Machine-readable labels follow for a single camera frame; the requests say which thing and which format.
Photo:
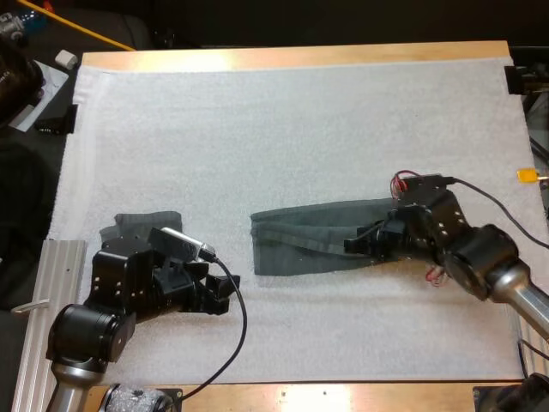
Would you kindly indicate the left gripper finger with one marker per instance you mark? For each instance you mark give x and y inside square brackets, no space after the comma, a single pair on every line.
[212,306]
[225,286]

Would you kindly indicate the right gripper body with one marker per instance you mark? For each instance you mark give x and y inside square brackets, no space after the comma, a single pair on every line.
[433,223]

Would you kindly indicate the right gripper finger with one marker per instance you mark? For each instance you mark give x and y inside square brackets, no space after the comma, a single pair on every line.
[358,246]
[379,227]

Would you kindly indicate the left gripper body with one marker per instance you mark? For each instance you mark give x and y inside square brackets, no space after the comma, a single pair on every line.
[116,279]

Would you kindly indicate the grey-green towel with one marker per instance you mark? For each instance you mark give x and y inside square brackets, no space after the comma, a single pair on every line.
[146,221]
[300,253]

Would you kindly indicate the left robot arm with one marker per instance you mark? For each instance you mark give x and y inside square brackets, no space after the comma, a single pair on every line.
[86,335]

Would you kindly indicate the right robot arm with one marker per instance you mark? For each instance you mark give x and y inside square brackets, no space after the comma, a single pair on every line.
[480,257]

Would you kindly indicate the orange table clip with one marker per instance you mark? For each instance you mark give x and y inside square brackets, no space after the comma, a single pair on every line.
[526,176]

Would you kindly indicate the dark table clamp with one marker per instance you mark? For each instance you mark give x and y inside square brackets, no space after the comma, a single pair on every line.
[60,122]
[514,79]

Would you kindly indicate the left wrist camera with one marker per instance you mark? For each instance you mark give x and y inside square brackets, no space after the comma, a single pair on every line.
[180,242]

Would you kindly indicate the ribbed aluminium rail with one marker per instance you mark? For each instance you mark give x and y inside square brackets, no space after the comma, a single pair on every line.
[47,279]

